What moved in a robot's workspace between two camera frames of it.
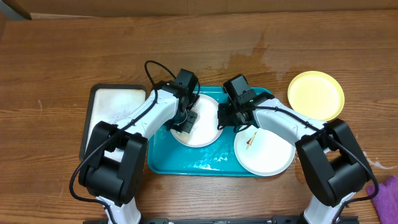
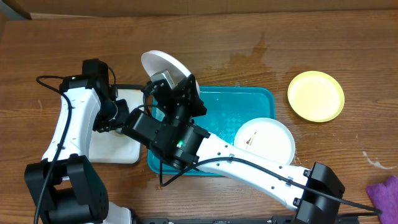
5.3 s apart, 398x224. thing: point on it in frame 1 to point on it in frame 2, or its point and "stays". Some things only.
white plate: x=262 y=153 stays
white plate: x=204 y=132 to x=154 y=61
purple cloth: x=385 y=202 stays
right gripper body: x=237 y=119 to x=194 y=106
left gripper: x=187 y=126 to x=125 y=116
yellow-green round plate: x=316 y=94 stays
